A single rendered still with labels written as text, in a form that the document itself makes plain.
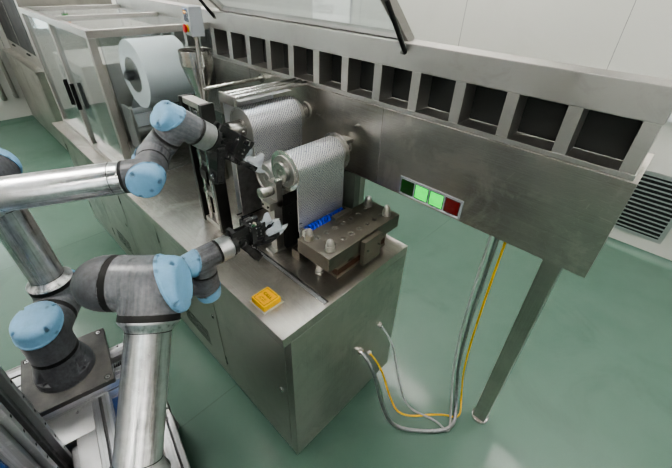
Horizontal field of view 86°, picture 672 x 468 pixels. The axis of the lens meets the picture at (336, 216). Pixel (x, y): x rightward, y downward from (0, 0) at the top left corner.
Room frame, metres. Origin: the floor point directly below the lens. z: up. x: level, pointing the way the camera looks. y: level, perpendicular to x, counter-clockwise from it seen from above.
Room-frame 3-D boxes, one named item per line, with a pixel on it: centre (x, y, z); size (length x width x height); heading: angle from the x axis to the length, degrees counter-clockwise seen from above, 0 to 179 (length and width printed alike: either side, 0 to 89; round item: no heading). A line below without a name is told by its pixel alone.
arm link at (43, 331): (0.64, 0.79, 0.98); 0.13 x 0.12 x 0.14; 16
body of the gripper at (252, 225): (0.93, 0.29, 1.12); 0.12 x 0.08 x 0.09; 137
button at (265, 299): (0.85, 0.22, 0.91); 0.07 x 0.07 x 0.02; 47
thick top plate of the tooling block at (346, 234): (1.13, -0.06, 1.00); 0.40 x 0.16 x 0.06; 137
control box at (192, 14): (1.53, 0.57, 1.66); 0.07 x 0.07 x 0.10; 38
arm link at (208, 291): (0.81, 0.41, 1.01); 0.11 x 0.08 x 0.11; 93
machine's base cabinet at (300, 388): (1.81, 0.84, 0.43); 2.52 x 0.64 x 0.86; 47
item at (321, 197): (1.18, 0.06, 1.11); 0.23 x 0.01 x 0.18; 137
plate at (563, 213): (1.90, 0.36, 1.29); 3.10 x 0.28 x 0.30; 47
